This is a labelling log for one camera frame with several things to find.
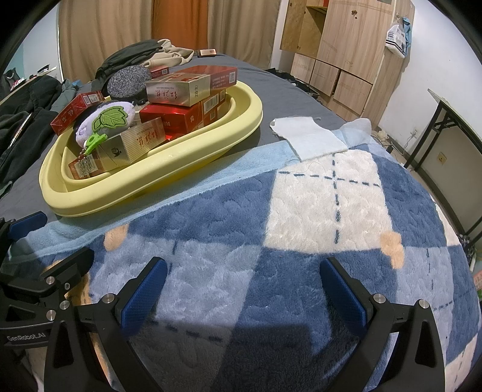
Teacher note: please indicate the teal cloth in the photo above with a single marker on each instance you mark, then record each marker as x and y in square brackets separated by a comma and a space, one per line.
[69, 94]

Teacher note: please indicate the red cardboard box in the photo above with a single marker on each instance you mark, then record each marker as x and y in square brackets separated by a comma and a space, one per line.
[73, 111]

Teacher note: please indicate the white purple plush toy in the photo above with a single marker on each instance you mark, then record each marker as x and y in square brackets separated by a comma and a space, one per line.
[109, 120]

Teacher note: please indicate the gold cardboard box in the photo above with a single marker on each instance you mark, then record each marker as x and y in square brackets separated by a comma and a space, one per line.
[177, 90]
[131, 145]

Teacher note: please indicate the brown red pack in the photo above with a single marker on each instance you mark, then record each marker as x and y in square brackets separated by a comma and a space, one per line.
[206, 52]

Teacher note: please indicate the white cloth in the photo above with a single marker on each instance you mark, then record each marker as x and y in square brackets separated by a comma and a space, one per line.
[312, 137]

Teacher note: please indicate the beige curtain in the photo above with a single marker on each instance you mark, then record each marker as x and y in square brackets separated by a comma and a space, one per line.
[244, 30]

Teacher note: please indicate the large red carton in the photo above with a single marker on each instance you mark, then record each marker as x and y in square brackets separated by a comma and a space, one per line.
[211, 77]
[177, 115]

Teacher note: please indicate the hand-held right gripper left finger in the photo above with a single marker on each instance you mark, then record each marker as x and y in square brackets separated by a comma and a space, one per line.
[145, 292]

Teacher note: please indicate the blue checkered plush blanket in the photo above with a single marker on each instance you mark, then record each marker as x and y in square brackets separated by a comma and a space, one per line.
[301, 245]

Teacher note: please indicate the wooden wardrobe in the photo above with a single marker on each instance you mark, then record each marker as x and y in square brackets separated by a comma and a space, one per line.
[339, 49]

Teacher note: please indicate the black clothes heap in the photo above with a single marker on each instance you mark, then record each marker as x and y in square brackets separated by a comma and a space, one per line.
[26, 124]

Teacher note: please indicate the white hanging plastic bag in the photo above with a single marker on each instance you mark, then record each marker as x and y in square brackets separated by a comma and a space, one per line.
[397, 37]

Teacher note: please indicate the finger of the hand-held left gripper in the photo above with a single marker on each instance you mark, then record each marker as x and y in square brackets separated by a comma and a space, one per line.
[67, 268]
[26, 225]

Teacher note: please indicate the yellow plastic basin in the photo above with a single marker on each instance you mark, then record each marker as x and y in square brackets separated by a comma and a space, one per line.
[211, 139]

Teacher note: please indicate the pile of clothes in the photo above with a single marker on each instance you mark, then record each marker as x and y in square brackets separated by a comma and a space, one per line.
[150, 52]

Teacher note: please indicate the black folding table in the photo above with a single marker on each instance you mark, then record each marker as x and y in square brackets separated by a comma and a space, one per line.
[452, 124]

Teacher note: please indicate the orange door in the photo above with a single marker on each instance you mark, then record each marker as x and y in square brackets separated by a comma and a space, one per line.
[180, 19]

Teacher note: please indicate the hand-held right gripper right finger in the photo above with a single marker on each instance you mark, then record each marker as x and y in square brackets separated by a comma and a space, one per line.
[344, 292]

